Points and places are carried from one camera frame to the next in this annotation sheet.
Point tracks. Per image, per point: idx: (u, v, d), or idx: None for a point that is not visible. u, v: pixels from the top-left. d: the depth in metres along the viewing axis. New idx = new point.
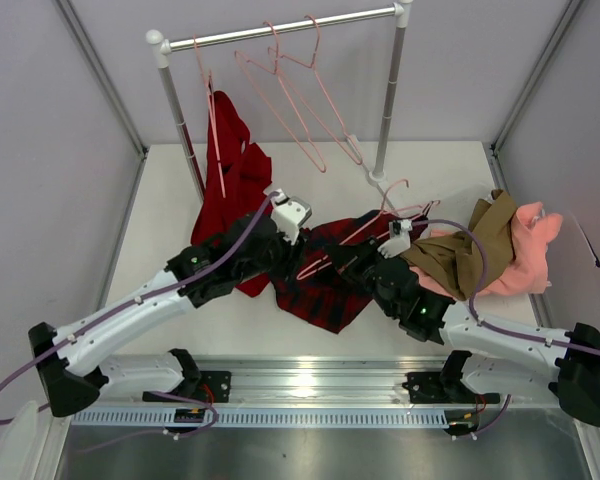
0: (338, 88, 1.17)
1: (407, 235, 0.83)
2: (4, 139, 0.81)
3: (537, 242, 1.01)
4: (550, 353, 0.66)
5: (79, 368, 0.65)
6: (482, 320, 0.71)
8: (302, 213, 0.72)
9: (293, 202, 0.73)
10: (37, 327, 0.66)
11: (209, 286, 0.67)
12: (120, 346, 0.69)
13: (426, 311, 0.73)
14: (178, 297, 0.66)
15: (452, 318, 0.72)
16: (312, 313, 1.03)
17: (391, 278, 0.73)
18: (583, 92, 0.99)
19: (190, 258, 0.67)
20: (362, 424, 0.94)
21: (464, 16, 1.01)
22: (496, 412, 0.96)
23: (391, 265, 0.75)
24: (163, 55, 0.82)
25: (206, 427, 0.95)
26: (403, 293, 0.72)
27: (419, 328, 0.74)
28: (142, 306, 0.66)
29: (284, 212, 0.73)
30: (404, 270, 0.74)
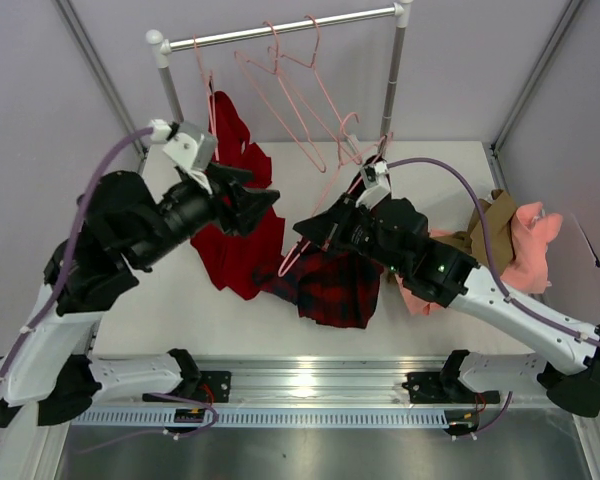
0: (338, 88, 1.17)
1: (382, 180, 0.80)
2: (5, 139, 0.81)
3: (537, 242, 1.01)
4: (580, 351, 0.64)
5: (25, 398, 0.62)
6: (511, 297, 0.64)
8: (193, 148, 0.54)
9: (179, 134, 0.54)
10: None
11: (89, 292, 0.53)
12: (60, 362, 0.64)
13: (444, 269, 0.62)
14: (59, 317, 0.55)
15: (477, 286, 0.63)
16: (336, 315, 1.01)
17: (396, 222, 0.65)
18: (583, 92, 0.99)
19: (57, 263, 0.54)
20: (361, 424, 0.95)
21: (464, 17, 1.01)
22: (494, 413, 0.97)
23: (396, 208, 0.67)
24: (163, 55, 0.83)
25: (206, 427, 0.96)
26: (410, 240, 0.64)
27: (428, 285, 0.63)
28: (38, 333, 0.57)
29: (171, 152, 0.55)
30: (411, 214, 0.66)
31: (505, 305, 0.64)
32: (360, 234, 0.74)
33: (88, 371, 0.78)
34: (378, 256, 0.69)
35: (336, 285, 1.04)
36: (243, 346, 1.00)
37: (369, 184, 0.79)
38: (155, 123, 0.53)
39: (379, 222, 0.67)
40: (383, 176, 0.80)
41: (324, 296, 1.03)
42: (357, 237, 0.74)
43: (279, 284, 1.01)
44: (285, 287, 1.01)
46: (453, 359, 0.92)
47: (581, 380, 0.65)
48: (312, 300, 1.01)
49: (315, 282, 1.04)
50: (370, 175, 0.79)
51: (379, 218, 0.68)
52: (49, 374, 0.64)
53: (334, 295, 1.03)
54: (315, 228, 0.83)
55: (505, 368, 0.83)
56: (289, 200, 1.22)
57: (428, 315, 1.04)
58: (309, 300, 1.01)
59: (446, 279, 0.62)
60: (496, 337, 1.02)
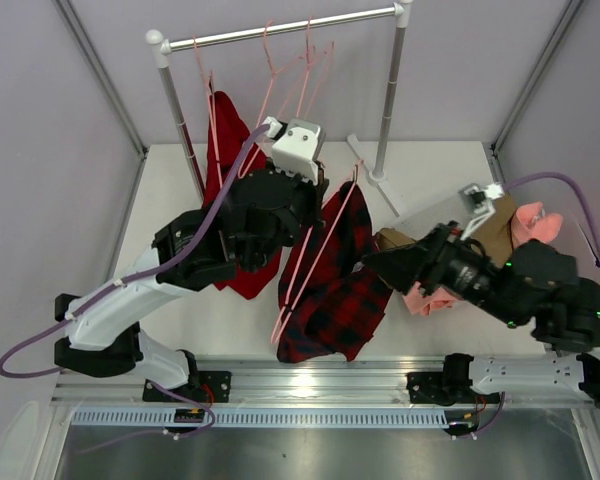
0: (339, 88, 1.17)
1: None
2: (5, 138, 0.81)
3: (536, 243, 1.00)
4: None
5: (85, 346, 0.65)
6: None
8: (311, 140, 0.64)
9: (294, 132, 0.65)
10: (61, 297, 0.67)
11: (195, 270, 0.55)
12: (129, 324, 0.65)
13: None
14: (156, 284, 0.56)
15: None
16: (370, 317, 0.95)
17: (548, 275, 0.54)
18: (583, 93, 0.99)
19: (176, 233, 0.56)
20: (362, 424, 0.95)
21: (463, 18, 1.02)
22: (493, 413, 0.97)
23: (532, 255, 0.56)
24: (163, 54, 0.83)
25: (206, 427, 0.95)
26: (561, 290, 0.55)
27: (583, 333, 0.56)
28: (127, 290, 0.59)
29: (293, 149, 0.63)
30: (552, 257, 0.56)
31: None
32: (470, 278, 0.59)
33: (137, 339, 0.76)
34: (495, 305, 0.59)
35: (347, 297, 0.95)
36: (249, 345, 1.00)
37: (477, 211, 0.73)
38: (271, 123, 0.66)
39: (527, 278, 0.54)
40: None
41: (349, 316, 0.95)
42: (466, 280, 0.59)
43: (300, 345, 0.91)
44: (307, 344, 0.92)
46: (450, 363, 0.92)
47: None
48: (343, 330, 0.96)
49: (330, 314, 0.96)
50: None
51: (525, 274, 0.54)
52: (116, 328, 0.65)
53: (354, 306, 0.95)
54: (406, 265, 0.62)
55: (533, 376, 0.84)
56: None
57: (428, 314, 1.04)
58: (342, 333, 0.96)
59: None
60: (496, 338, 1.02)
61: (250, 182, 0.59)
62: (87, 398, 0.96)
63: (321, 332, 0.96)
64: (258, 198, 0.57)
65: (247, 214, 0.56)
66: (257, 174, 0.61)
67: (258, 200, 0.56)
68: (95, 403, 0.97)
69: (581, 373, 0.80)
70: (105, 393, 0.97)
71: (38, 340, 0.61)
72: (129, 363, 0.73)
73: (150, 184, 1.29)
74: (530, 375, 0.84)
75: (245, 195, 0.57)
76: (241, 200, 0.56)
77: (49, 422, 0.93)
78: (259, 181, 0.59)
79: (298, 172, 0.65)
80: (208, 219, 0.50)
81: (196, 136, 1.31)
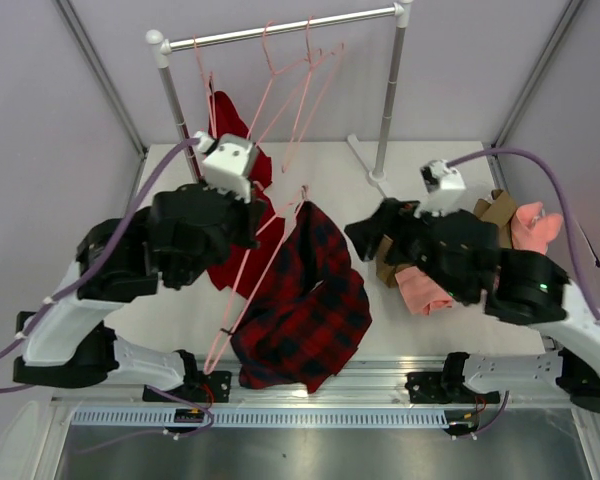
0: (339, 88, 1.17)
1: (449, 180, 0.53)
2: (6, 139, 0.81)
3: (536, 242, 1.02)
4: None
5: (44, 362, 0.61)
6: None
8: (243, 155, 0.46)
9: (225, 144, 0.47)
10: (19, 315, 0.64)
11: (111, 283, 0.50)
12: (80, 335, 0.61)
13: (543, 287, 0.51)
14: (77, 300, 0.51)
15: (573, 307, 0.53)
16: (341, 351, 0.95)
17: (461, 239, 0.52)
18: (583, 93, 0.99)
19: (92, 244, 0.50)
20: (362, 424, 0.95)
21: (464, 17, 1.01)
22: (493, 413, 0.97)
23: (454, 224, 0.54)
24: (163, 54, 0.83)
25: (206, 428, 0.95)
26: (485, 255, 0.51)
27: (521, 304, 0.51)
28: (57, 307, 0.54)
29: (216, 164, 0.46)
30: (477, 228, 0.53)
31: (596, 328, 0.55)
32: (416, 255, 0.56)
33: (112, 347, 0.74)
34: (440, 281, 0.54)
35: (319, 327, 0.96)
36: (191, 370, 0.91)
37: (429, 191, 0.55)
38: (200, 137, 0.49)
39: (441, 245, 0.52)
40: (449, 175, 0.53)
41: (312, 346, 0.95)
42: (410, 253, 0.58)
43: (254, 368, 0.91)
44: (263, 369, 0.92)
46: (451, 360, 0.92)
47: None
48: (309, 360, 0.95)
49: (298, 344, 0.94)
50: (429, 176, 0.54)
51: (436, 239, 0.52)
52: (63, 344, 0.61)
53: (325, 338, 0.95)
54: (357, 234, 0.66)
55: (517, 372, 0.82)
56: (290, 201, 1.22)
57: (428, 315, 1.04)
58: (307, 363, 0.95)
59: (549, 300, 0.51)
60: (496, 338, 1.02)
61: (179, 191, 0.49)
62: (88, 398, 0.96)
63: (284, 359, 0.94)
64: (187, 212, 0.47)
65: (175, 230, 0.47)
66: (188, 189, 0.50)
67: (189, 214, 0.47)
68: (95, 403, 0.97)
69: (559, 368, 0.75)
70: (105, 392, 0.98)
71: None
72: (100, 373, 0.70)
73: (150, 184, 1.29)
74: (516, 370, 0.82)
75: (174, 207, 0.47)
76: (169, 212, 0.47)
77: (49, 422, 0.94)
78: (190, 193, 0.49)
79: (231, 191, 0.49)
80: (116, 235, 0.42)
81: (195, 135, 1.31)
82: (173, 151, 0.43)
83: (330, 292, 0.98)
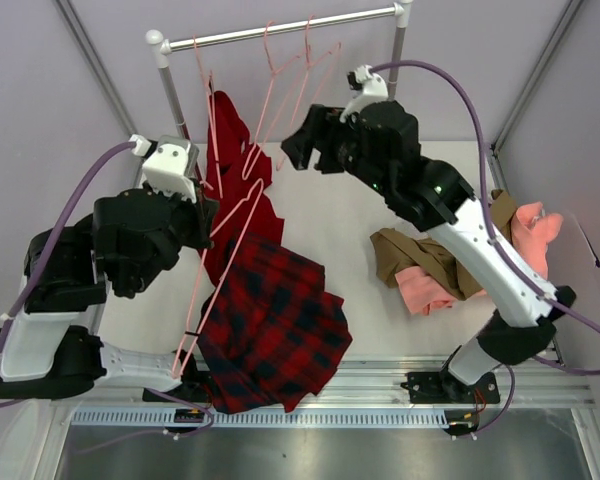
0: (338, 88, 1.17)
1: (369, 85, 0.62)
2: (6, 139, 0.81)
3: (536, 242, 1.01)
4: (536, 308, 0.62)
5: (19, 376, 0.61)
6: (496, 240, 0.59)
8: (182, 155, 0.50)
9: (164, 146, 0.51)
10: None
11: (55, 294, 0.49)
12: (50, 350, 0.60)
13: (439, 190, 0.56)
14: (27, 315, 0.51)
15: (466, 215, 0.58)
16: (320, 372, 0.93)
17: (378, 121, 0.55)
18: (582, 92, 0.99)
19: (32, 255, 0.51)
20: (361, 424, 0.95)
21: (464, 17, 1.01)
22: (493, 414, 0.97)
23: (383, 110, 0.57)
24: (163, 54, 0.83)
25: (206, 428, 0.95)
26: (396, 146, 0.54)
27: (415, 201, 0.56)
28: (15, 322, 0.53)
29: (158, 166, 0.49)
30: (402, 115, 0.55)
31: (488, 247, 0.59)
32: (344, 152, 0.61)
33: (98, 353, 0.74)
34: (366, 168, 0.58)
35: (296, 349, 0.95)
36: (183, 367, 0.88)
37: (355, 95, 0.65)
38: (136, 141, 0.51)
39: (362, 123, 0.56)
40: (371, 84, 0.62)
41: (290, 366, 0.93)
42: (342, 153, 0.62)
43: (228, 385, 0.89)
44: (237, 382, 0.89)
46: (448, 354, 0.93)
47: (529, 334, 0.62)
48: (287, 381, 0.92)
49: (276, 365, 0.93)
50: (355, 81, 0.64)
51: (361, 118, 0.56)
52: (32, 361, 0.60)
53: (303, 358, 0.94)
54: (292, 144, 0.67)
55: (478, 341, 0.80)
56: (290, 201, 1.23)
57: (428, 315, 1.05)
58: (284, 384, 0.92)
59: (439, 202, 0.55)
60: None
61: (120, 198, 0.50)
62: (88, 398, 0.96)
63: (262, 381, 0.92)
64: (129, 218, 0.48)
65: (118, 235, 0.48)
66: (134, 194, 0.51)
67: (129, 220, 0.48)
68: (95, 403, 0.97)
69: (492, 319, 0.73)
70: (105, 393, 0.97)
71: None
72: (85, 382, 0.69)
73: None
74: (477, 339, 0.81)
75: (115, 212, 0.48)
76: (110, 217, 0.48)
77: (49, 422, 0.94)
78: (133, 198, 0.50)
79: (176, 192, 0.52)
80: (53, 238, 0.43)
81: (196, 135, 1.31)
82: (110, 154, 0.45)
83: (307, 315, 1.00)
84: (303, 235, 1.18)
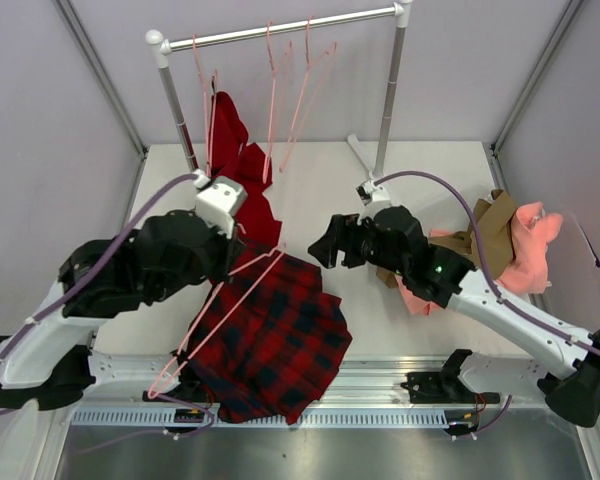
0: (338, 87, 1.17)
1: (376, 193, 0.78)
2: (5, 139, 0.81)
3: (537, 242, 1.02)
4: (569, 353, 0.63)
5: (19, 383, 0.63)
6: (504, 298, 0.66)
8: (233, 196, 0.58)
9: (219, 185, 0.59)
10: None
11: (97, 300, 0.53)
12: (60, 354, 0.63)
13: (441, 270, 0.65)
14: (63, 317, 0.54)
15: (470, 286, 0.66)
16: (322, 374, 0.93)
17: (389, 223, 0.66)
18: (582, 92, 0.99)
19: (75, 264, 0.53)
20: (362, 424, 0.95)
21: (464, 17, 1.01)
22: (494, 413, 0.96)
23: (393, 213, 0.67)
24: (163, 54, 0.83)
25: (206, 427, 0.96)
26: (404, 240, 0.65)
27: (425, 285, 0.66)
28: (42, 325, 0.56)
29: (207, 199, 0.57)
30: (408, 217, 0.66)
31: (498, 306, 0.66)
32: (366, 246, 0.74)
33: (86, 364, 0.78)
34: (388, 258, 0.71)
35: (297, 352, 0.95)
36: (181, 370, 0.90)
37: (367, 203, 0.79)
38: (198, 174, 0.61)
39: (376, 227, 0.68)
40: (377, 191, 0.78)
41: (292, 372, 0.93)
42: (365, 249, 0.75)
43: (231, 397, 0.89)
44: (239, 398, 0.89)
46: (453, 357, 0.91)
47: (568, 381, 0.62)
48: (288, 389, 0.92)
49: (278, 371, 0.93)
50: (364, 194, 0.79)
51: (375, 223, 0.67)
52: (45, 364, 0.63)
53: (304, 362, 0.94)
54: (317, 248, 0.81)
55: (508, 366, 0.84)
56: (290, 201, 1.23)
57: (428, 315, 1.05)
58: (287, 391, 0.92)
59: (442, 280, 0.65)
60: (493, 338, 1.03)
61: (168, 217, 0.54)
62: (87, 398, 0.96)
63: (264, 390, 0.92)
64: (177, 234, 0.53)
65: (166, 249, 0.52)
66: (177, 213, 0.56)
67: (179, 237, 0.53)
68: (95, 403, 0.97)
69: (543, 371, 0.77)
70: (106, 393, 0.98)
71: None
72: (76, 391, 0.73)
73: (151, 184, 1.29)
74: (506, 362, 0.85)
75: (166, 230, 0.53)
76: (162, 234, 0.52)
77: (49, 423, 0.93)
78: (178, 217, 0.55)
79: (213, 223, 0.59)
80: (110, 251, 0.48)
81: (196, 135, 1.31)
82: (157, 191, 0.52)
83: (306, 316, 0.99)
84: (304, 235, 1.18)
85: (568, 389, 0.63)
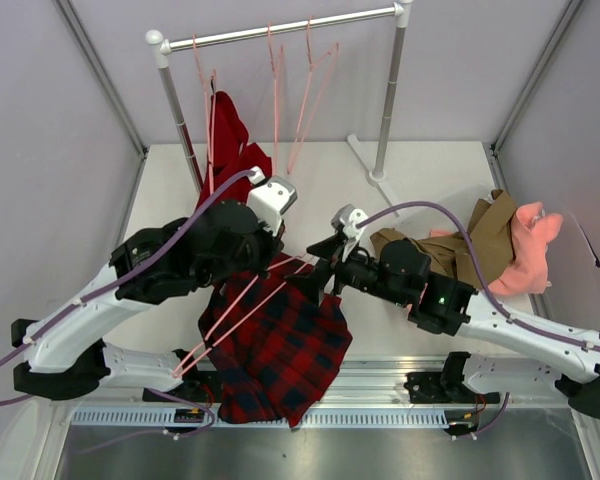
0: (339, 87, 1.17)
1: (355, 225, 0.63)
2: (5, 140, 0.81)
3: (536, 242, 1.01)
4: (589, 360, 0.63)
5: (47, 368, 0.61)
6: (513, 317, 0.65)
8: (285, 197, 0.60)
9: (273, 184, 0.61)
10: (16, 322, 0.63)
11: (153, 284, 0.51)
12: (91, 343, 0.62)
13: (445, 301, 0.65)
14: (117, 300, 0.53)
15: (477, 312, 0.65)
16: (322, 374, 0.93)
17: (401, 263, 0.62)
18: (582, 92, 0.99)
19: (133, 250, 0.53)
20: (362, 424, 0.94)
21: (464, 17, 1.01)
22: (494, 413, 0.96)
23: (401, 250, 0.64)
24: (163, 54, 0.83)
25: (205, 428, 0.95)
26: (416, 279, 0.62)
27: (433, 317, 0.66)
28: (89, 307, 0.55)
29: (262, 197, 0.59)
30: (416, 253, 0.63)
31: (508, 326, 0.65)
32: (359, 282, 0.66)
33: (101, 354, 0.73)
34: (389, 294, 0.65)
35: (298, 353, 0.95)
36: (184, 368, 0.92)
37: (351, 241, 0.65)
38: (257, 173, 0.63)
39: (386, 266, 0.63)
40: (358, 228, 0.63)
41: (293, 372, 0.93)
42: (358, 282, 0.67)
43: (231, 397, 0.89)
44: (244, 397, 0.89)
46: (451, 360, 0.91)
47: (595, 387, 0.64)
48: (289, 389, 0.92)
49: (278, 371, 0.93)
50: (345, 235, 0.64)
51: (384, 260, 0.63)
52: (78, 351, 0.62)
53: (304, 362, 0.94)
54: None
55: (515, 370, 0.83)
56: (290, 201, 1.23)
57: None
58: (287, 391, 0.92)
59: (447, 310, 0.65)
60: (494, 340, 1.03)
61: (220, 206, 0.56)
62: (88, 398, 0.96)
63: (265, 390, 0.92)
64: (232, 222, 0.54)
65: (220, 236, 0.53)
66: (230, 202, 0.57)
67: (233, 225, 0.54)
68: (95, 403, 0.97)
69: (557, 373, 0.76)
70: (106, 393, 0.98)
71: None
72: (90, 383, 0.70)
73: (151, 184, 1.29)
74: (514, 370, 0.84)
75: (220, 218, 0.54)
76: (217, 221, 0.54)
77: (49, 423, 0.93)
78: (230, 205, 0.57)
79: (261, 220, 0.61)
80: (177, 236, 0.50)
81: (196, 136, 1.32)
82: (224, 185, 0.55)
83: (306, 317, 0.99)
84: (304, 235, 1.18)
85: (595, 392, 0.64)
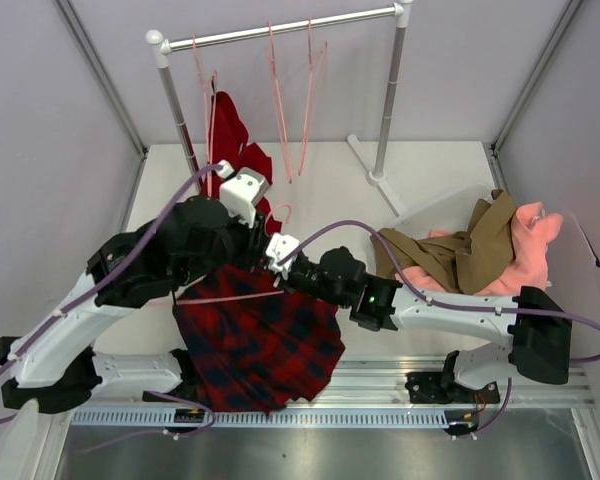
0: (339, 87, 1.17)
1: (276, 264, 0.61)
2: (5, 140, 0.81)
3: (536, 242, 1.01)
4: (501, 323, 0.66)
5: (35, 383, 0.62)
6: (431, 299, 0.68)
8: (256, 186, 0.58)
9: (242, 175, 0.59)
10: (1, 340, 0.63)
11: (130, 288, 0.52)
12: (78, 352, 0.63)
13: (375, 299, 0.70)
14: (97, 306, 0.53)
15: (401, 300, 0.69)
16: (314, 381, 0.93)
17: (338, 270, 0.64)
18: (582, 92, 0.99)
19: (107, 255, 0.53)
20: (361, 424, 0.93)
21: (464, 17, 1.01)
22: (493, 413, 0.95)
23: (337, 258, 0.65)
24: (163, 54, 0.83)
25: (205, 427, 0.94)
26: (353, 284, 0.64)
27: (371, 317, 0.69)
28: (70, 317, 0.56)
29: (231, 189, 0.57)
30: (351, 258, 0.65)
31: (428, 308, 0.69)
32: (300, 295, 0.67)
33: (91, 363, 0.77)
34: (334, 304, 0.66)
35: (291, 357, 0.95)
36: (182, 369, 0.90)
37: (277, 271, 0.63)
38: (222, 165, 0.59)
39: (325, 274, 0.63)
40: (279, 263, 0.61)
41: (283, 375, 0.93)
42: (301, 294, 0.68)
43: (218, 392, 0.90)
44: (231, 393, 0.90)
46: (450, 361, 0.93)
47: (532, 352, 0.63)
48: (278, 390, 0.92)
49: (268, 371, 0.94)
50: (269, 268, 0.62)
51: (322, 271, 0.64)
52: (64, 362, 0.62)
53: (296, 367, 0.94)
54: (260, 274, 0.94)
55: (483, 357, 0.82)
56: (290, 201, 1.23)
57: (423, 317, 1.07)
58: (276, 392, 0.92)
59: (383, 307, 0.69)
60: None
61: (187, 203, 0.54)
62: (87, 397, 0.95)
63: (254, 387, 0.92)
64: (202, 218, 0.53)
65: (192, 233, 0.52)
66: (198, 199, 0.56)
67: (203, 220, 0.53)
68: (95, 403, 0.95)
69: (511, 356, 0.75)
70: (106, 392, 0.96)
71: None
72: (84, 392, 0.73)
73: (151, 184, 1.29)
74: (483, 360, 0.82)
75: (189, 215, 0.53)
76: (187, 218, 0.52)
77: (48, 423, 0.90)
78: (199, 201, 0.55)
79: (235, 211, 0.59)
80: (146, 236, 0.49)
81: (196, 136, 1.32)
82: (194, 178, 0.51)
83: (301, 323, 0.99)
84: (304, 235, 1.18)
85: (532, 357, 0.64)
